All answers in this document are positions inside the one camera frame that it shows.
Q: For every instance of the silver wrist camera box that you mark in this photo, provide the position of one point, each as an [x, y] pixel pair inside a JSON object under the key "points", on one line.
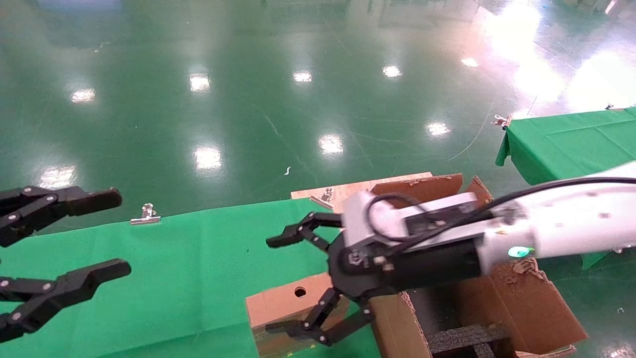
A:
{"points": [[357, 219]]}

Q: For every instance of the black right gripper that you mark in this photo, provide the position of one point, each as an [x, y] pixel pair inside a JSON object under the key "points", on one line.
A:
{"points": [[422, 271]]}

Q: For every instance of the small brown cardboard box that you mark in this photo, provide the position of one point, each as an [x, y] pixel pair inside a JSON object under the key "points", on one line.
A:
{"points": [[278, 301]]}

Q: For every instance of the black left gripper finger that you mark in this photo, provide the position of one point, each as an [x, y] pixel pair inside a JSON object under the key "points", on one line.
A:
{"points": [[74, 283], [74, 201]]}

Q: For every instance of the silver binder clip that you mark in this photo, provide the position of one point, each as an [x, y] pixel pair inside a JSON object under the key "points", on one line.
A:
{"points": [[325, 196], [502, 121], [146, 215], [618, 250]]}

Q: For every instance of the black foam insert block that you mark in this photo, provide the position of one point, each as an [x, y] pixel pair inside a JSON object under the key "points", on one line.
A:
{"points": [[462, 338]]}

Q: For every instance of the large green table cloth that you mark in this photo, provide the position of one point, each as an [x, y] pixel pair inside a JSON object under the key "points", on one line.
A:
{"points": [[174, 278]]}

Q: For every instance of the large open cardboard carton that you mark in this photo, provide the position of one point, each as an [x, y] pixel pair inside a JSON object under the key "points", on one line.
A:
{"points": [[516, 308]]}

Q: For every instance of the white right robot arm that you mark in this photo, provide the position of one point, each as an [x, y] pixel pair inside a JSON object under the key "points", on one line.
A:
{"points": [[571, 223]]}

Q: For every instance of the green cloth side table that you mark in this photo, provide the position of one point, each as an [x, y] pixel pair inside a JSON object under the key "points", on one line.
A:
{"points": [[561, 144]]}

